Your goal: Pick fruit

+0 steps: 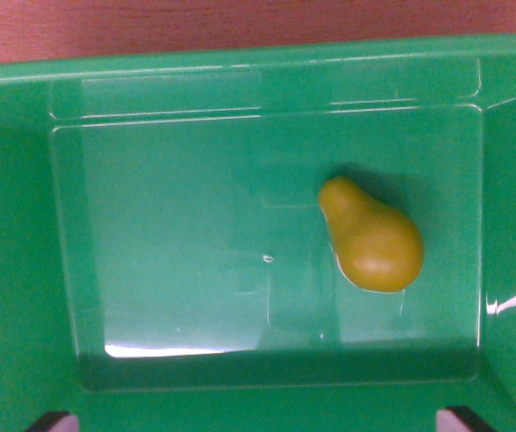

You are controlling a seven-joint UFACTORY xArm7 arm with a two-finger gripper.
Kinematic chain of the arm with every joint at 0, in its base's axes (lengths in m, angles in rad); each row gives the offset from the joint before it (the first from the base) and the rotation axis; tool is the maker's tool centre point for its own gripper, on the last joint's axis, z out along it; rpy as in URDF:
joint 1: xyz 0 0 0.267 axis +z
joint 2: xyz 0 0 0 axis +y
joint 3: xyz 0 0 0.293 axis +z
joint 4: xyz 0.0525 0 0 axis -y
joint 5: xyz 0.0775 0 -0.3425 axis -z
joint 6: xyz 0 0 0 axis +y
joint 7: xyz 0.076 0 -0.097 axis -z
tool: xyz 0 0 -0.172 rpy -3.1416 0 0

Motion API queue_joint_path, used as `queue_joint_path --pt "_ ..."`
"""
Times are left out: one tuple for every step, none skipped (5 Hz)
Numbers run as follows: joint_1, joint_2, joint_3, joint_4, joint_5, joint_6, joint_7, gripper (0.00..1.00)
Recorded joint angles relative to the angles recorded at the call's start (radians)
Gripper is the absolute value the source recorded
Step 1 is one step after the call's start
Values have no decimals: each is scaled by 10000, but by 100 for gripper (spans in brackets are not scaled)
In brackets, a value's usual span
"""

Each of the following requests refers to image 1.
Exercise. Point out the yellow-green toy pear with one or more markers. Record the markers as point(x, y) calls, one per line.
point(370, 243)

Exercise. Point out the green plastic bin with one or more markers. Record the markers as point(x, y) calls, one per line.
point(185, 225)

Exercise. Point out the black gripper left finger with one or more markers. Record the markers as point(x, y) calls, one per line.
point(55, 422)

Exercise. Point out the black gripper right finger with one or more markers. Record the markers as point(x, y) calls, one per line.
point(460, 420)

